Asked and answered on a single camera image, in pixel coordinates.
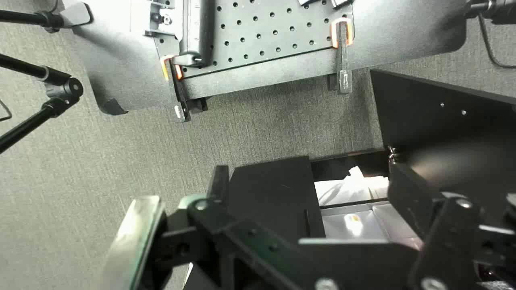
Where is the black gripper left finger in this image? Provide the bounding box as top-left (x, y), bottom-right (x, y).
top-left (102, 193), bottom-right (239, 290)

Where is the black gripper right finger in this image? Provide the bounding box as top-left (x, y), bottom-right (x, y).
top-left (408, 191), bottom-right (516, 290)

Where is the black cupboard door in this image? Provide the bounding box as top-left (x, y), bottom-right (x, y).
top-left (213, 154), bottom-right (327, 241)

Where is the black cupboard body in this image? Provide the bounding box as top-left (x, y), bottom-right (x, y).
top-left (369, 67), bottom-right (516, 227)

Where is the clear plastic box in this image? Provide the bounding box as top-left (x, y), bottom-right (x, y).
top-left (319, 200), bottom-right (426, 251)

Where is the white crumpled paper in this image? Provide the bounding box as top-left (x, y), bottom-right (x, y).
top-left (313, 164), bottom-right (390, 208)

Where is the orange black clamp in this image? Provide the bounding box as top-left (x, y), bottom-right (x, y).
top-left (326, 16), bottom-right (358, 96)
top-left (160, 51), bottom-right (210, 124)

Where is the grey perforated robot mounting plate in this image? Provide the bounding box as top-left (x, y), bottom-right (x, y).
top-left (69, 0), bottom-right (469, 116)

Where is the black cable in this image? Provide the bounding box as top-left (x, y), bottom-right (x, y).
top-left (466, 0), bottom-right (516, 71)

